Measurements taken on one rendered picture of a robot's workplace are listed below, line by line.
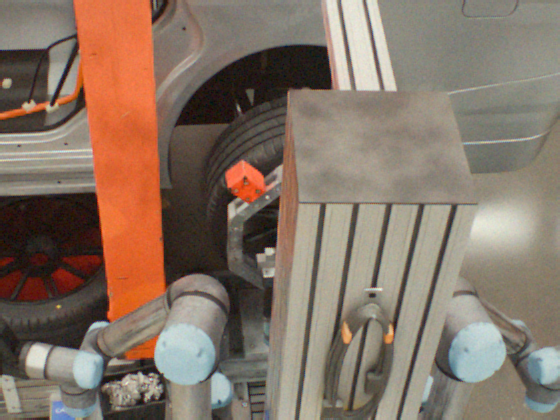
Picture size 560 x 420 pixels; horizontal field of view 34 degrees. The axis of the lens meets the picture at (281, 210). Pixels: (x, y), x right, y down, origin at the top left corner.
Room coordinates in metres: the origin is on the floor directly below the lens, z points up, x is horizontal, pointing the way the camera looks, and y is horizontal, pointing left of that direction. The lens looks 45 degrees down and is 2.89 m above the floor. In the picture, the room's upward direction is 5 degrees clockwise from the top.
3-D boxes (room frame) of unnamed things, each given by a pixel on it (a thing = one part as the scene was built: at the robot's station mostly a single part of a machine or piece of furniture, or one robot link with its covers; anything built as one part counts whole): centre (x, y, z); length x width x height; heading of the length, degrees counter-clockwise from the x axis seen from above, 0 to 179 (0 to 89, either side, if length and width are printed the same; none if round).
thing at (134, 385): (1.54, 0.40, 0.51); 0.20 x 0.14 x 0.13; 110
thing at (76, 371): (1.15, 0.42, 1.21); 0.11 x 0.08 x 0.09; 82
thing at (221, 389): (1.24, 0.14, 0.98); 0.13 x 0.12 x 0.14; 172
